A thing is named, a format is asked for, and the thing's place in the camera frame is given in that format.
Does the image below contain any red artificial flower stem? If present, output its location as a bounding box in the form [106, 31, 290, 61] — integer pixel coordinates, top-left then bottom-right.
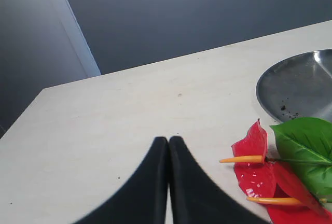
[226, 117, 331, 223]

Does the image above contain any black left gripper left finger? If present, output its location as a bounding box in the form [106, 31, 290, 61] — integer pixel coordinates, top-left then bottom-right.
[77, 137, 168, 223]

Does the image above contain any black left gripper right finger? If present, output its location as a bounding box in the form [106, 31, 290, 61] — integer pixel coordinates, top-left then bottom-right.
[169, 136, 267, 224]

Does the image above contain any round steel plate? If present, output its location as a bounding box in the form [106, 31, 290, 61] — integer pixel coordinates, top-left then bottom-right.
[256, 49, 331, 122]

